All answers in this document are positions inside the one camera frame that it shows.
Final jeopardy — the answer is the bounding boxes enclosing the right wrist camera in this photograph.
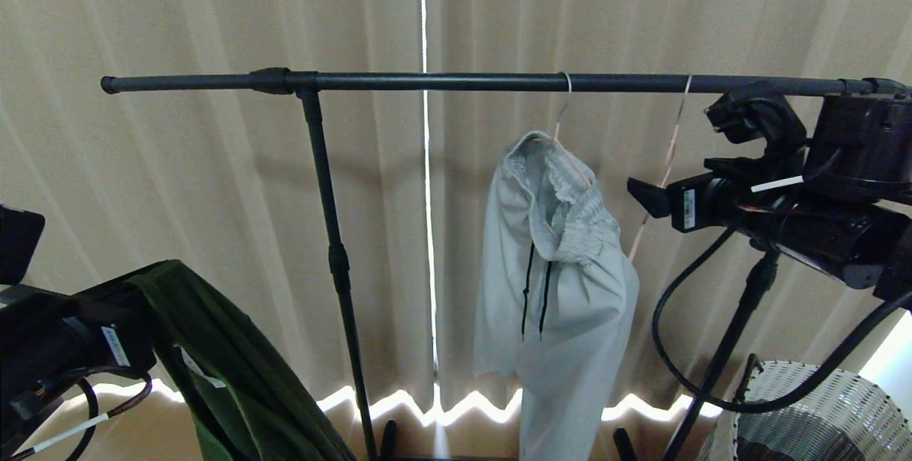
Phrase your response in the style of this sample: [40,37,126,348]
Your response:
[703,81,810,178]

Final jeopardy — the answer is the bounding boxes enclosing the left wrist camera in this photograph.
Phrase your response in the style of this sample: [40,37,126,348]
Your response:
[0,204,46,286]

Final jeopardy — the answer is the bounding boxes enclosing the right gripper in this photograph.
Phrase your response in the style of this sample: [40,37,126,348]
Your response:
[627,170,911,291]

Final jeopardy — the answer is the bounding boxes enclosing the black clothes rack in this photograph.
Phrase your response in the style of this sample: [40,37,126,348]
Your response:
[100,67,912,461]

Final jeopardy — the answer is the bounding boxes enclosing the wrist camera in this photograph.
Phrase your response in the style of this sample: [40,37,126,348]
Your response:
[703,81,810,178]
[0,204,46,286]

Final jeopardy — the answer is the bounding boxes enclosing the green garment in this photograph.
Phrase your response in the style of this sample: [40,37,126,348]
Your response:
[127,259,357,461]

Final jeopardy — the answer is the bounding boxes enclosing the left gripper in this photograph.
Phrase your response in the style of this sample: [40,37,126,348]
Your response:
[0,281,157,415]

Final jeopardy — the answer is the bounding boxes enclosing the pale grey shorts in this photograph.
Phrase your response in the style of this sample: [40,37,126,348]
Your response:
[473,130,641,461]

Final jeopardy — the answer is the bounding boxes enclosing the beige curtain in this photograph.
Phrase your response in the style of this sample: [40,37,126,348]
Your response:
[0,0,912,423]

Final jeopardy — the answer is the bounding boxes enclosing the white laundry basket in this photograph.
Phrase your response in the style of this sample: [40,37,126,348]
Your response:
[702,354,912,461]

